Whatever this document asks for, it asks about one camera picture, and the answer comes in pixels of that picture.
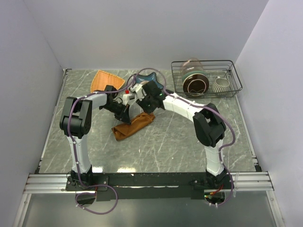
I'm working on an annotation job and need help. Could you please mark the orange cloth napkin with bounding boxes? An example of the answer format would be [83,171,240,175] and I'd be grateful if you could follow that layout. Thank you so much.
[112,112,155,141]

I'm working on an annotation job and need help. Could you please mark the orange woven triangular tray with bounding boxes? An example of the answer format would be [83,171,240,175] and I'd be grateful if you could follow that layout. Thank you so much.
[90,70,125,93]

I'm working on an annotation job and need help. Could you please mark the clear glass jar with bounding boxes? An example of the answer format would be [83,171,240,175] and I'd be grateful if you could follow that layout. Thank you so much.
[180,58,204,76]

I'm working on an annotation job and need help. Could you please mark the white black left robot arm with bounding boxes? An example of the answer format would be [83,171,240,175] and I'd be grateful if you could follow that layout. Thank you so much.
[59,85,131,190]

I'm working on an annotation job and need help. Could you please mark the stacked ceramic plates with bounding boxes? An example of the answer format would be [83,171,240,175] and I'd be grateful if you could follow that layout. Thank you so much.
[182,70,209,97]

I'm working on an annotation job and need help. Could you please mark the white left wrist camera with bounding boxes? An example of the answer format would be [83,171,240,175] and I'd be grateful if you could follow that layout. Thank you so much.
[122,93,134,105]

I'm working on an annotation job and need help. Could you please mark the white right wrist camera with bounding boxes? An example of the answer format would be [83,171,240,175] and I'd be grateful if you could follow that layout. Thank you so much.
[129,84,146,100]

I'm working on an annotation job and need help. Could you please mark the striped ceramic mug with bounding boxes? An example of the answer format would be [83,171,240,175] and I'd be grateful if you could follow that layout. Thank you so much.
[212,77,230,93]

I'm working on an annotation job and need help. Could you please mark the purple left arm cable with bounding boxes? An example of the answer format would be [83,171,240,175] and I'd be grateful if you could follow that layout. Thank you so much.
[67,75,138,216]

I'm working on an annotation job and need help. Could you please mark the blue star-shaped dish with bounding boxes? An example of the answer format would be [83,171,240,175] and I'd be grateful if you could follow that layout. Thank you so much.
[129,72,163,92]

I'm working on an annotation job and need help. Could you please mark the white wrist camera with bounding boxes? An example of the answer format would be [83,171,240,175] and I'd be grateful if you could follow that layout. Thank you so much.
[122,93,134,105]
[129,84,146,100]

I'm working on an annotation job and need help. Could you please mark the aluminium frame rail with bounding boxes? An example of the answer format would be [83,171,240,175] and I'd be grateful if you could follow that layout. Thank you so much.
[23,172,274,194]

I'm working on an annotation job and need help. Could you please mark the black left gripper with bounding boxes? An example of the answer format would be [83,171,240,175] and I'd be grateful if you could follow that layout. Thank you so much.
[101,102,131,125]

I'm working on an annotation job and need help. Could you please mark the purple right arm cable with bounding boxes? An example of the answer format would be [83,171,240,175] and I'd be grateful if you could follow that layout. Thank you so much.
[126,68,236,209]

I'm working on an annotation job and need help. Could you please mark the black wire dish rack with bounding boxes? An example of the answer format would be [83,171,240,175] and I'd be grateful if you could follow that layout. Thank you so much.
[171,60,243,99]

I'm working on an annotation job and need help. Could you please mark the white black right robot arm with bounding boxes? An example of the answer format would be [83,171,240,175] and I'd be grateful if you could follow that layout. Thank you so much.
[130,81,226,189]

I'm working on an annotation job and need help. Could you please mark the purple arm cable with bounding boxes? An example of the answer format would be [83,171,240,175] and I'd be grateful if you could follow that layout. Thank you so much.
[126,68,236,209]
[67,75,138,216]

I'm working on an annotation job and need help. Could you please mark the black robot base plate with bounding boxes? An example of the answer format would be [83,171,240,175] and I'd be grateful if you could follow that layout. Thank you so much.
[65,172,234,201]

